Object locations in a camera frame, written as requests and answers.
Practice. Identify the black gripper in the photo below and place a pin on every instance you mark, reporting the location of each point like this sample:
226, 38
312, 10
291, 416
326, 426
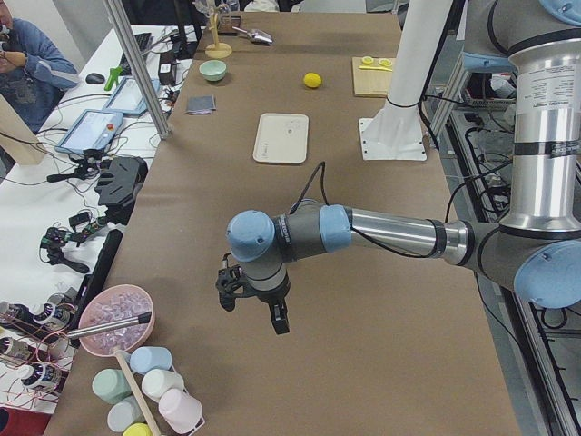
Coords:
268, 298

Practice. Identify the yellow lemon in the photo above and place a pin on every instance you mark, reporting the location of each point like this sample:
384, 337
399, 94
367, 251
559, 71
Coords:
312, 80

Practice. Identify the white rabbit print tray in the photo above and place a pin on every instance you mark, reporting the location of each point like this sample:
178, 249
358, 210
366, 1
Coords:
281, 139

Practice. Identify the light blue cup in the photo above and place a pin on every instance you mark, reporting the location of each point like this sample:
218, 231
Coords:
147, 358

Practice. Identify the white cup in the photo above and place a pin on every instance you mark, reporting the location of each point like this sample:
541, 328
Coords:
157, 382

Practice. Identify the pink cup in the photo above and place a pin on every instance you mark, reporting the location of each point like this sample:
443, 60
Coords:
182, 411

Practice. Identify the pink bowl with ice cubes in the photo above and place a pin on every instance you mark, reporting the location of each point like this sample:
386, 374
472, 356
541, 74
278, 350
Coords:
114, 304

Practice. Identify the wooden cup rack pole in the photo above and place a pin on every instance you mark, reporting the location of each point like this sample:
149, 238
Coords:
120, 356

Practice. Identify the mint green cup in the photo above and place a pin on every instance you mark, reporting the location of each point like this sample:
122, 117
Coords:
111, 386

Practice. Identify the yellow cup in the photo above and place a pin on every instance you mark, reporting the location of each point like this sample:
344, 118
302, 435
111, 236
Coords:
138, 429

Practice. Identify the grey cup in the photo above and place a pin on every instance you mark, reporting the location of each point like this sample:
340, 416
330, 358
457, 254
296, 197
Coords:
124, 414

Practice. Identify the black device on desk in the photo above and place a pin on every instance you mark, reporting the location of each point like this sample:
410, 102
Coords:
121, 179

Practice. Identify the grey folded cloth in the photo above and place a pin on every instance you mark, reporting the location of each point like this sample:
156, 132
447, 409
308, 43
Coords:
201, 104

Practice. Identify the mint green bowl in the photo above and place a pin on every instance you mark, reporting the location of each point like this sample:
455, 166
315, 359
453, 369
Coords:
213, 70

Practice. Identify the teach pendant tablet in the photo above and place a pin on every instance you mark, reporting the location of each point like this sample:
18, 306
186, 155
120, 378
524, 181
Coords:
127, 99
93, 130

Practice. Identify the wooden cutting board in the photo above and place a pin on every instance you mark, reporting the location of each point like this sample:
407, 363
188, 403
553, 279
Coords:
370, 83

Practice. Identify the wooden cup stand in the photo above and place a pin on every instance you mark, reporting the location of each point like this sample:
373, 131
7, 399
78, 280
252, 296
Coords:
217, 49

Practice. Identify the yellow plastic knife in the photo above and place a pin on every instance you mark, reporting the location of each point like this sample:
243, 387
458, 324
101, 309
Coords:
375, 68

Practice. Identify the green clamp tool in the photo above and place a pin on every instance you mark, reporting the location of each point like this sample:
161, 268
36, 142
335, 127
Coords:
113, 78

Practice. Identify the black computer mouse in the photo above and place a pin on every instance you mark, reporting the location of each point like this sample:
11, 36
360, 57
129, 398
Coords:
95, 78

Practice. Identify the person in blue sweater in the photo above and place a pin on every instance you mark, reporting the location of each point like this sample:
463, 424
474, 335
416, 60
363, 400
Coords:
34, 72

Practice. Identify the aluminium frame post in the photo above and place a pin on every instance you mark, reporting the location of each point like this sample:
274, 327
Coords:
123, 29

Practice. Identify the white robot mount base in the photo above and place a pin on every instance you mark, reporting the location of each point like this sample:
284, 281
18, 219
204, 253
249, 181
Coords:
395, 132

